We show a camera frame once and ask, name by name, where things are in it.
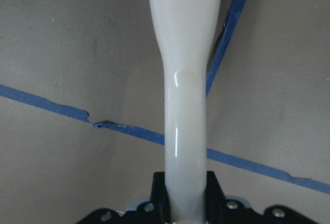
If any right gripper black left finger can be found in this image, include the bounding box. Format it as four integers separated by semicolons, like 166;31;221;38
78;172;170;223

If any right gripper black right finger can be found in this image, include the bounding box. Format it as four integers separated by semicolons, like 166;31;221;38
206;171;315;224

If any white hand brush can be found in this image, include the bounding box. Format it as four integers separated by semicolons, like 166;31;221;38
150;0;221;223

